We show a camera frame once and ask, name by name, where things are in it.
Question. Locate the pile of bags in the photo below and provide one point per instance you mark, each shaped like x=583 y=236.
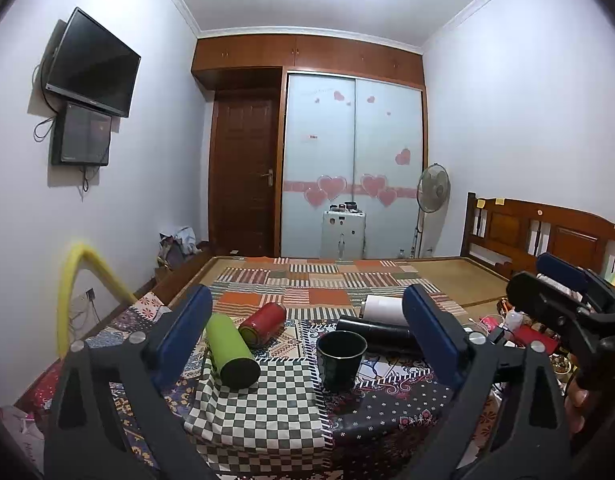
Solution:
x=180 y=247

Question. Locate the wooden wardrobe with sliding doors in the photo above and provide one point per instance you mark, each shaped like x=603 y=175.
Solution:
x=352 y=160

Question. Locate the person's right hand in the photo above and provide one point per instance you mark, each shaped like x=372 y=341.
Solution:
x=578 y=400

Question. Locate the patchwork striped blanket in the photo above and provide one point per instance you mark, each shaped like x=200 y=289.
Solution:
x=317 y=285

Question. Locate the tall black cup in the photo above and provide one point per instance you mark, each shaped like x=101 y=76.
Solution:
x=377 y=337

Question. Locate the wooden headboard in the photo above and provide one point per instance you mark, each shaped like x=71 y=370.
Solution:
x=532 y=232

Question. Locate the short black cup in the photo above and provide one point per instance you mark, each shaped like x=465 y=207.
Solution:
x=341 y=365

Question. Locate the red cup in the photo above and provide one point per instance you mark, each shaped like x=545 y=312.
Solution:
x=262 y=324

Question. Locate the wall-mounted television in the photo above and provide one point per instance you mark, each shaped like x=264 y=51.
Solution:
x=92 y=62

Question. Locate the standing fan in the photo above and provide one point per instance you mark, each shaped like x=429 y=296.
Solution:
x=434 y=187

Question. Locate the white appliance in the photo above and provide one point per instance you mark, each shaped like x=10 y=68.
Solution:
x=343 y=235

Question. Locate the wooden door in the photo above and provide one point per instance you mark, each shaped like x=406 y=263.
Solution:
x=242 y=175

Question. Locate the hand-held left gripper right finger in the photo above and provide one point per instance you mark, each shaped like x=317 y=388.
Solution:
x=435 y=340

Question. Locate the white cup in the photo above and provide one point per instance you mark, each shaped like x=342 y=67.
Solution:
x=385 y=310

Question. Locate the red packet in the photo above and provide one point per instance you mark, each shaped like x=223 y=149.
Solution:
x=532 y=335

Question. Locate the checkered cloth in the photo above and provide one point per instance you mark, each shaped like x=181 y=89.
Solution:
x=267 y=410

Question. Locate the woven bed mat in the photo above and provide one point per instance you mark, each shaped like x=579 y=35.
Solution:
x=475 y=282

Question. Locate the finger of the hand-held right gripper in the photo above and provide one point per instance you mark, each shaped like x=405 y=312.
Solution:
x=537 y=300
x=562 y=270

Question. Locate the yellow foam tube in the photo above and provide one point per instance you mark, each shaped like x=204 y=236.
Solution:
x=70 y=280

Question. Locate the white plastic bag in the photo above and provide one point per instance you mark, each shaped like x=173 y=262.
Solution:
x=25 y=435

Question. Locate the small wall-mounted monitor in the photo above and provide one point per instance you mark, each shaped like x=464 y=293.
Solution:
x=82 y=135

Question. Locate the wall socket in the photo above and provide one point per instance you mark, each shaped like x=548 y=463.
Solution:
x=91 y=295

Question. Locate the green cup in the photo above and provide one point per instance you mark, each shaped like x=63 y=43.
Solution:
x=230 y=350

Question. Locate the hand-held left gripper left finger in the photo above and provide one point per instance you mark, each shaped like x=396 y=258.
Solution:
x=180 y=340

